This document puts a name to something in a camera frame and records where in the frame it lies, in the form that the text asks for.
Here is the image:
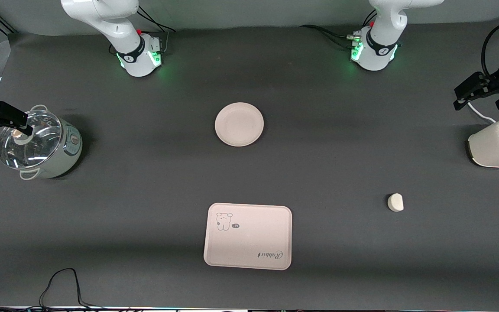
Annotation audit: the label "white toaster power cable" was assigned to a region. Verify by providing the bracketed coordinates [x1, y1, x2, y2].
[466, 101, 498, 124]

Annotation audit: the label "black left arm base cables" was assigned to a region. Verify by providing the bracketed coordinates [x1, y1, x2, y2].
[298, 9, 378, 49]

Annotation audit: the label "white toaster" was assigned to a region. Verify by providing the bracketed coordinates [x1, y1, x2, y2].
[466, 118, 499, 169]

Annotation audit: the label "glass pot lid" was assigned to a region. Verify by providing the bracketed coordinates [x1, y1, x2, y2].
[0, 110, 63, 170]

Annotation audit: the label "pale green electric pot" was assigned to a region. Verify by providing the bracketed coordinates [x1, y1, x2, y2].
[0, 104, 84, 181]

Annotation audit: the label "round cream plate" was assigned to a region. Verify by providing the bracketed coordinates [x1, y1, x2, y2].
[214, 102, 265, 147]

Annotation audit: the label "black arm base cables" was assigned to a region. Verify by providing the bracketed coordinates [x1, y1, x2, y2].
[136, 5, 177, 56]
[298, 9, 378, 49]

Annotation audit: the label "black right arm base cables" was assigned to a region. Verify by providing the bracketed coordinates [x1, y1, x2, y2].
[136, 5, 177, 56]

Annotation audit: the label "cream rectangular rabbit tray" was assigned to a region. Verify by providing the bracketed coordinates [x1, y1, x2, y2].
[203, 202, 293, 271]

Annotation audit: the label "white steamed bun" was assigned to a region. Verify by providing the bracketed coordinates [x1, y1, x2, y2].
[387, 193, 405, 213]

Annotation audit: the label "thin black table cable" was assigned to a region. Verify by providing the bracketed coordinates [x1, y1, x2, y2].
[39, 267, 107, 311]

